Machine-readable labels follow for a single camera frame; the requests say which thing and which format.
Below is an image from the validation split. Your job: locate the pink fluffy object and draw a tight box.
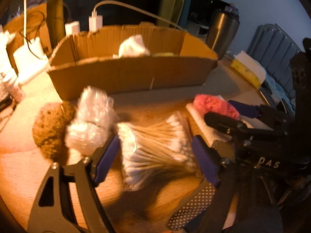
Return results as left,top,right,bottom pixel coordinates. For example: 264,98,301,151
193,94,240,120

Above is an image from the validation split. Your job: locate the dark polka dot pouch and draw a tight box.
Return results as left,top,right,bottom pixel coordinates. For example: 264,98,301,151
167,135,221,231

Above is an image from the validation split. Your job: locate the white fluffy bag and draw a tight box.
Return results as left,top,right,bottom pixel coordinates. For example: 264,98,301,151
64,86,119,156

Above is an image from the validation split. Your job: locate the cotton swab bundle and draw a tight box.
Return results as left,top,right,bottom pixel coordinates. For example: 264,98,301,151
118,111,201,191

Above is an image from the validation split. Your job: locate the brown plush toy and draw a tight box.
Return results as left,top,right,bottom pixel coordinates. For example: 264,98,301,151
32,101,76,160

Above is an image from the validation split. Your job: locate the yellow white tissue box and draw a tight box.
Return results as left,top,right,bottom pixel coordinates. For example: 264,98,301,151
231,50,267,90

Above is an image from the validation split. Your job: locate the grey padded headboard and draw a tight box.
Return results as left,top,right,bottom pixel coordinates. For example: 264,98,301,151
247,24,301,99

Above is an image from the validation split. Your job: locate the cardboard tray box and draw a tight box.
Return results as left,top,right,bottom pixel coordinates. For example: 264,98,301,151
47,23,218,100

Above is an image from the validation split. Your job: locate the steel travel mug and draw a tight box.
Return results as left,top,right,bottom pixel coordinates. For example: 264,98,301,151
206,12,240,60

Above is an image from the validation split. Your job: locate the clear water bottle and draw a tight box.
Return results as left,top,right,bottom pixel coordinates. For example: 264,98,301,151
225,3,239,15

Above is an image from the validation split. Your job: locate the white rolled cloth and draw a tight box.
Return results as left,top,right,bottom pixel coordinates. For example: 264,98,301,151
112,34,150,58

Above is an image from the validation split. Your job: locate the white desk lamp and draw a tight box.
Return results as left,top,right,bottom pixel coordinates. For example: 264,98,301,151
13,0,48,85

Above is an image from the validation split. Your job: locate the yellow curtain right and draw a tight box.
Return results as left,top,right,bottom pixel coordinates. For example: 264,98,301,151
159,0,184,24

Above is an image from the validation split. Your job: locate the yellow curtain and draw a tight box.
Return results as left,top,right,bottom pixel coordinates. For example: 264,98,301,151
159,0,184,24
47,0,65,48

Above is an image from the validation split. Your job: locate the brown paper bag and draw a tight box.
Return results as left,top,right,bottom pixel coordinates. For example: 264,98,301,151
3,3,52,74

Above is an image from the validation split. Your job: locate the yellow curtain left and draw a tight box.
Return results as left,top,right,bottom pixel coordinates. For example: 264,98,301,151
47,0,65,48

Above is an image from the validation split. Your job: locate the white charger with cable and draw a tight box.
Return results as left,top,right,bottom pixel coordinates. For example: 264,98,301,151
89,0,184,32

